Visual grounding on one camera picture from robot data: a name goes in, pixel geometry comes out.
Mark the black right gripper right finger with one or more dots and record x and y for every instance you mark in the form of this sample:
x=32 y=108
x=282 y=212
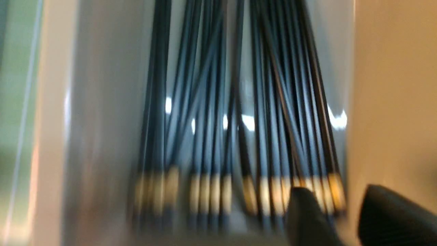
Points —
x=387 y=218

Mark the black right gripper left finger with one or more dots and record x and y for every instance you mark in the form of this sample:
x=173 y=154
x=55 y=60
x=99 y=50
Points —
x=306 y=224

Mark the bundle of black chopsticks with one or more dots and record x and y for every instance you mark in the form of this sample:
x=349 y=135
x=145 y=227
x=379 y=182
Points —
x=258 y=117

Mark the brown plastic bin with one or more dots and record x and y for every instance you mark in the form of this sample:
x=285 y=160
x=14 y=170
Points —
x=378 y=62

